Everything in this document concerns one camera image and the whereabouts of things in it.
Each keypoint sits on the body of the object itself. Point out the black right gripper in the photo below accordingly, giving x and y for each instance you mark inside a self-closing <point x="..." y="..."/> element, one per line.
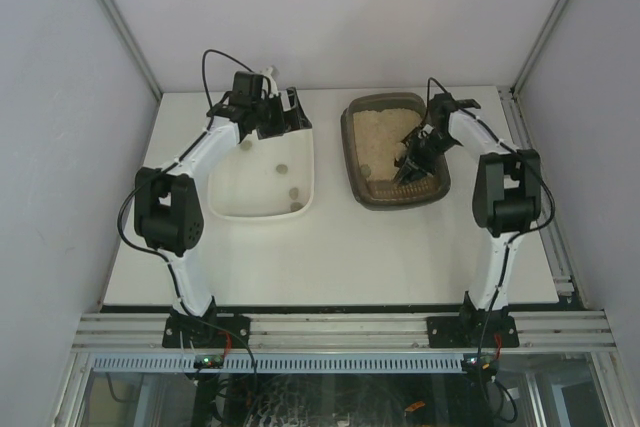
<point x="426" y="148"/>

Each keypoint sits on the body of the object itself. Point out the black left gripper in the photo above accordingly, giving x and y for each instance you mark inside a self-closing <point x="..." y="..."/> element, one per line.
<point x="279" y="115"/>

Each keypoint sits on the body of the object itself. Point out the black slotted litter scoop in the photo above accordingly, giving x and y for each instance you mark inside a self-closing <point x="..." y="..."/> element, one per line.
<point x="403" y="146"/>

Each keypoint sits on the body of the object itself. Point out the dark translucent litter box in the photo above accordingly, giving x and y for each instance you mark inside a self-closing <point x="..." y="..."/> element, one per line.
<point x="386" y="195"/>

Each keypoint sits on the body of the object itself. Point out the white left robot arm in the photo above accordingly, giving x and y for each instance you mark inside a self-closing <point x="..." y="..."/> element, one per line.
<point x="167" y="210"/>

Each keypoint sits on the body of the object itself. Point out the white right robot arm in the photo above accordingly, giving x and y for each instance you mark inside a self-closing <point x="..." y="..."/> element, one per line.
<point x="506" y="203"/>

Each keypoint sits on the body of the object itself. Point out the beige pellet litter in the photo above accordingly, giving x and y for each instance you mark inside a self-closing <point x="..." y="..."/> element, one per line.
<point x="376" y="134"/>

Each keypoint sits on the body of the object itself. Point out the green clump lower left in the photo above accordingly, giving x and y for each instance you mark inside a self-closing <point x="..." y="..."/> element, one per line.
<point x="365" y="171"/>

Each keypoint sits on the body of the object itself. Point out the green clump near left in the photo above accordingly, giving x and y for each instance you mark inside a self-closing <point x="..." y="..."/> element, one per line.
<point x="282" y="169"/>

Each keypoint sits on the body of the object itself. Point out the white plastic bin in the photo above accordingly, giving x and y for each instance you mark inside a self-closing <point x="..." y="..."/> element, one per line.
<point x="245" y="186"/>

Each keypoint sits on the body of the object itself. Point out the green clump top right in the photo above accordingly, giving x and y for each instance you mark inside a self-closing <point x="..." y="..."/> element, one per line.
<point x="296" y="206"/>

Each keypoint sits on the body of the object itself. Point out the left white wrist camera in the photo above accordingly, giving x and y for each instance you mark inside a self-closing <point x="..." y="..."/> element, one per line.
<point x="269" y="75"/>

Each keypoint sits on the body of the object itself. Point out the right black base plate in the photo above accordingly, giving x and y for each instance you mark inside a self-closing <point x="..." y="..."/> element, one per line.
<point x="451" y="332"/>

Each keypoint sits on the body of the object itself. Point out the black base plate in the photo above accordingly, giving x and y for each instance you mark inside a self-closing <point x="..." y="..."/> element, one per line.
<point x="184" y="331"/>
<point x="451" y="332"/>

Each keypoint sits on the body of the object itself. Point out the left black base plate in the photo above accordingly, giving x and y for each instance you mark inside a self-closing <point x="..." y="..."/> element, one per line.
<point x="184" y="331"/>

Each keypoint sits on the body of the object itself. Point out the aluminium mounting rail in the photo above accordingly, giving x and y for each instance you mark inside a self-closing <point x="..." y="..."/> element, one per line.
<point x="538" y="332"/>

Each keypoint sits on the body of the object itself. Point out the grey slotted cable duct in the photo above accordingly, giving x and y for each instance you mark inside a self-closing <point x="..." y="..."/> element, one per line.
<point x="274" y="363"/>

